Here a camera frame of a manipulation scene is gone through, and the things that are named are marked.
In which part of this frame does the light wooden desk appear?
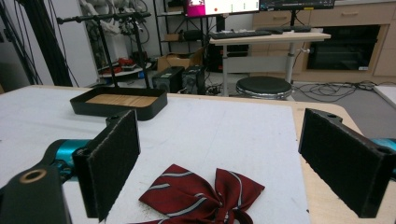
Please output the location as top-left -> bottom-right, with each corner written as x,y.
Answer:
209,31 -> 332,97

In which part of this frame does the round black stool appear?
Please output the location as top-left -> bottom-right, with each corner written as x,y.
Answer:
235,76 -> 293,101

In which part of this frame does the red striped bow tie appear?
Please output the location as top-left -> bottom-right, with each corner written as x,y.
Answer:
132,163 -> 266,224

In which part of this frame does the white table mat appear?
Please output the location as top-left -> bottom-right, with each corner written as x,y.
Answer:
0,86 -> 312,224

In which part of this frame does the dark computer monitor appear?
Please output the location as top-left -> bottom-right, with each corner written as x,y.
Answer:
259,0 -> 336,11

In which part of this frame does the wooden cabinet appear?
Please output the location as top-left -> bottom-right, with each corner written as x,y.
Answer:
251,1 -> 396,84

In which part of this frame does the tangle of floor cables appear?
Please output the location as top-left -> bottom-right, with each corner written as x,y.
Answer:
292,79 -> 396,104

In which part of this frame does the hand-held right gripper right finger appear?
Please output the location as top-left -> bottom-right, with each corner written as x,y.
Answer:
298,107 -> 396,219

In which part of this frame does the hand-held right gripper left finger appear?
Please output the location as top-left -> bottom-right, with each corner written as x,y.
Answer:
72,109 -> 141,223

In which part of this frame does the cardboard box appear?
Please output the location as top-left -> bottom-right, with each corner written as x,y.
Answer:
156,47 -> 205,73

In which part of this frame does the black rack with wooden tray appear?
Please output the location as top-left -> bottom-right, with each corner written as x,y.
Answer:
56,11 -> 169,122

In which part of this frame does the black metal shelf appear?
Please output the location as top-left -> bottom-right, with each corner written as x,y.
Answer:
152,0 -> 210,57

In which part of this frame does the black oven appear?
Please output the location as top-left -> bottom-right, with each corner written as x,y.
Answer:
306,24 -> 382,72

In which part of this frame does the computer monitor with pink window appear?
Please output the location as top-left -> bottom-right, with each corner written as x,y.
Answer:
186,0 -> 261,18

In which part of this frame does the black keyboard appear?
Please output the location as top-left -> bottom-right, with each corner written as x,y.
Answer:
209,29 -> 273,40

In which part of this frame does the black tripod stand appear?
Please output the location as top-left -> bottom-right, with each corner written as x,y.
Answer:
18,0 -> 74,88

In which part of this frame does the black computer tower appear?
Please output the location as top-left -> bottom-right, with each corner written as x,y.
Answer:
151,65 -> 186,93

